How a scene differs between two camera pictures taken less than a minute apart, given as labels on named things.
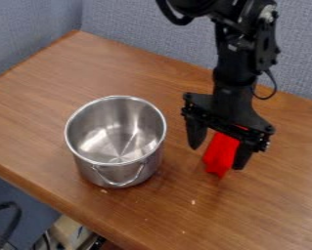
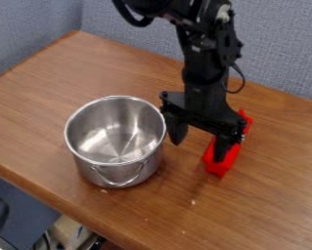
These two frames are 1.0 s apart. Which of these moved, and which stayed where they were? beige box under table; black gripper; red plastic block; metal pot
Moved: black gripper
Stayed: beige box under table; metal pot; red plastic block
